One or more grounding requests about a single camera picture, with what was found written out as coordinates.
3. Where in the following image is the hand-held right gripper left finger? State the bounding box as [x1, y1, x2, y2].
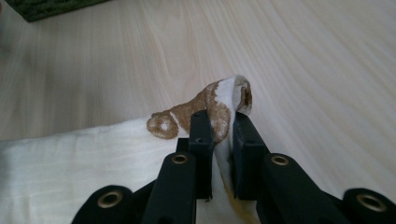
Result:
[177, 109, 216, 201]

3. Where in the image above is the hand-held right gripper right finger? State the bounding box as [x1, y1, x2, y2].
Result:
[231, 111, 271, 201]

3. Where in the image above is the white towel with brown print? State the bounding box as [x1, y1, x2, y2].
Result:
[0, 74, 262, 224]

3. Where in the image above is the green woven basket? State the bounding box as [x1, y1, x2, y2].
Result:
[4, 0, 111, 23]

